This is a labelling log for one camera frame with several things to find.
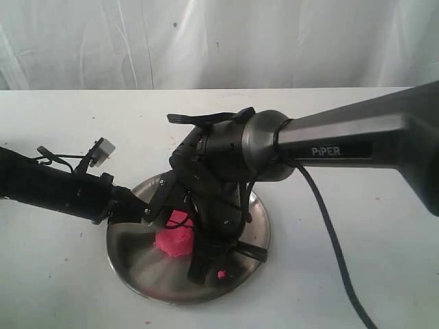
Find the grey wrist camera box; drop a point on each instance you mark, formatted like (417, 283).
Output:
(100, 152)

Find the white backdrop curtain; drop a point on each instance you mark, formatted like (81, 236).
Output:
(217, 44)

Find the round stainless steel plate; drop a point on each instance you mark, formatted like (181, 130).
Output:
(155, 275)

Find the pink dough half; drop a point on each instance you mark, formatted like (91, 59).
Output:
(178, 219)

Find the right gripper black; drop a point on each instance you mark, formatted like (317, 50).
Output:
(210, 163)

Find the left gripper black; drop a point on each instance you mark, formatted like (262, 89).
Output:
(84, 195)

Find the black knife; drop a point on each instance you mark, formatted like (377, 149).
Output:
(208, 251)

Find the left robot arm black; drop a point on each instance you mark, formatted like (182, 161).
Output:
(15, 176)

